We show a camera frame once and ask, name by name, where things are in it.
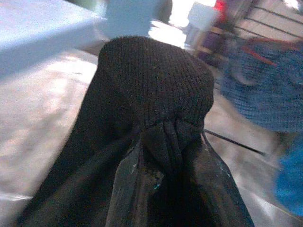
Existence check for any white folding table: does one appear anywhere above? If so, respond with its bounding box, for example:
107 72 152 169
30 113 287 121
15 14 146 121
0 0 109 79

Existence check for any purple armchair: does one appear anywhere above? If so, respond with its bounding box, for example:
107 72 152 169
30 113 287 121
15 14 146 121
196 28 228 60

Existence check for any red hanging item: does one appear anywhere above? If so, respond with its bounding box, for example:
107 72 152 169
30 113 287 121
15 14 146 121
214 0 225 15

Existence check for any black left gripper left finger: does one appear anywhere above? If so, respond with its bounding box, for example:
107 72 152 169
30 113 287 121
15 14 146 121
111 141 165 227

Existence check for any black metal drying rack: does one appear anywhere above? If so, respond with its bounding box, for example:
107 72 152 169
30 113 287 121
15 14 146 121
203 0 303 154

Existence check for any black knit garment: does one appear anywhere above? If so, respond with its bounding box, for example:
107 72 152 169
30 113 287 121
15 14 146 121
14 35 255 227

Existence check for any blue-grey cushion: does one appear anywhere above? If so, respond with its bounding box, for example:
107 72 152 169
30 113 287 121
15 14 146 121
106 0 173 40

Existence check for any pink plastic hanger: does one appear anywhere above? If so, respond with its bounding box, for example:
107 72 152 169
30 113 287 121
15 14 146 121
241 37 303 68

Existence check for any white plastic child chair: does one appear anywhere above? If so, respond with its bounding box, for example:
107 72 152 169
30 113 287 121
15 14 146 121
188 1 221 31

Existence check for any blue plaid shirt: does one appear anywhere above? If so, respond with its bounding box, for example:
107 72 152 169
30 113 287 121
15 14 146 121
216 37 303 133

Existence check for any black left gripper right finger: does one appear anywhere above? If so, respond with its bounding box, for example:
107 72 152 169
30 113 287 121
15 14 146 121
191 131 255 227

